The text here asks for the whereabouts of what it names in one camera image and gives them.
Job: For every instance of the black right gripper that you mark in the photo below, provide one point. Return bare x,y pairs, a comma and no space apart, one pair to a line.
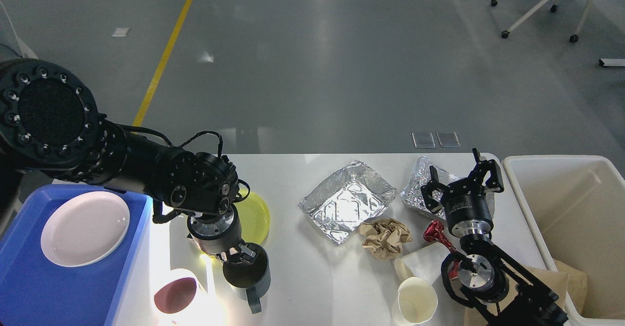
465,205

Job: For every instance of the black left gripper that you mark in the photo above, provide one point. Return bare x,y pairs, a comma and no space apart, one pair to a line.
222,238

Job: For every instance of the grey-blue mug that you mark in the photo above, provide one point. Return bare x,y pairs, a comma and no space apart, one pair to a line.
250,281

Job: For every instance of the yellow translucent plate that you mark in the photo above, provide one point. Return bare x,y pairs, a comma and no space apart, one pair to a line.
254,217

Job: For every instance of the pink mug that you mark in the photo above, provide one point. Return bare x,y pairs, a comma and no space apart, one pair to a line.
180,300

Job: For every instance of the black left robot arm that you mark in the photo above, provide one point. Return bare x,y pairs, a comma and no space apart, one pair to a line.
50,124

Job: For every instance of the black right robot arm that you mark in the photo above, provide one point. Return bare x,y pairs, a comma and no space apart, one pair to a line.
480,275

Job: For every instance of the right floor socket cover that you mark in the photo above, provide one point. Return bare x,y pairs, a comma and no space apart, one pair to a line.
448,139

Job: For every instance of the floor socket cover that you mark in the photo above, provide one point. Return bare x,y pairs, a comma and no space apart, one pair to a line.
448,139
424,140

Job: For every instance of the red crumpled wrapper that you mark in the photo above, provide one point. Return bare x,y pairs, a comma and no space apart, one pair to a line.
434,232

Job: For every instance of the left floor socket cover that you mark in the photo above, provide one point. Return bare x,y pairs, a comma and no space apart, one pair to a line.
424,140

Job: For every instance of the lying white paper cup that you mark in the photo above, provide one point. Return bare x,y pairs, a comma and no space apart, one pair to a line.
424,263

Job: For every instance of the crumpled brown paper ball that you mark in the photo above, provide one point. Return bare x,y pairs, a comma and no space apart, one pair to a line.
385,237

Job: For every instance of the square aluminium foil tray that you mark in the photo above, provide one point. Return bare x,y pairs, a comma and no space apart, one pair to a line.
346,199

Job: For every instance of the white plastic waste bin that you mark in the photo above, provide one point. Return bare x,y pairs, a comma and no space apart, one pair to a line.
575,208

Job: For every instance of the upright white paper cup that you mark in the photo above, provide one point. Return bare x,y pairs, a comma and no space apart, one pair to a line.
415,303

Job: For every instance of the brown paper bag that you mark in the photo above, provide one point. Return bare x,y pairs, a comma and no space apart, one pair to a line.
568,283

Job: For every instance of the pink round plate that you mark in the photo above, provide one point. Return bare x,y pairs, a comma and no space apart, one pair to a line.
85,229

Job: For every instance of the white bar on floor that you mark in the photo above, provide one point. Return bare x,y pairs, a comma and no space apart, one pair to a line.
609,62

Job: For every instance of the blue plastic tray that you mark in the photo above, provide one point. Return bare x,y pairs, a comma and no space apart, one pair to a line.
37,292

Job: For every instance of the white office chair left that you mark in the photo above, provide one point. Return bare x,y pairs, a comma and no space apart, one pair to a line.
11,46

